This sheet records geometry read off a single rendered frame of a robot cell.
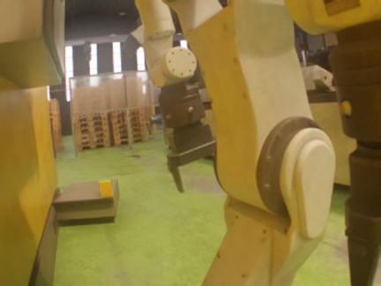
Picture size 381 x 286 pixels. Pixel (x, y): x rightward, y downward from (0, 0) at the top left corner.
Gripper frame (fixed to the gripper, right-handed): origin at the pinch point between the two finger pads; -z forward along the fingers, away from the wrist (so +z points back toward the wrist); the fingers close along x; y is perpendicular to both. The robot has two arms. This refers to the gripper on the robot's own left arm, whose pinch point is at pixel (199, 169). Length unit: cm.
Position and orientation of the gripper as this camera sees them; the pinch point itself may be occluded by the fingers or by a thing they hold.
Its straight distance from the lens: 60.2
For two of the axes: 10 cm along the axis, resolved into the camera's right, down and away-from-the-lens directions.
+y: -4.0, -0.7, 9.1
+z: -2.7, -9.4, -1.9
